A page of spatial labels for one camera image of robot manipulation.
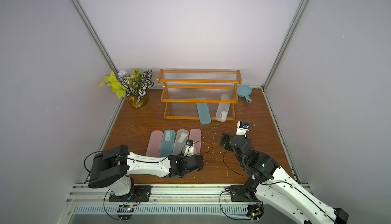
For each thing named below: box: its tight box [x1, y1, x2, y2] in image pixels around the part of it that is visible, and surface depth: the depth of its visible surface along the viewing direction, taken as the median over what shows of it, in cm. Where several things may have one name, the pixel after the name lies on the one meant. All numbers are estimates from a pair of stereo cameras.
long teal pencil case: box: [158, 129, 176, 158], surface depth 92 cm
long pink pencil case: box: [145, 130, 164, 158], surface depth 92 cm
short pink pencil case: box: [188, 128, 203, 156], surface depth 95 cm
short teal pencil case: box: [196, 102, 212, 125], surface depth 104 cm
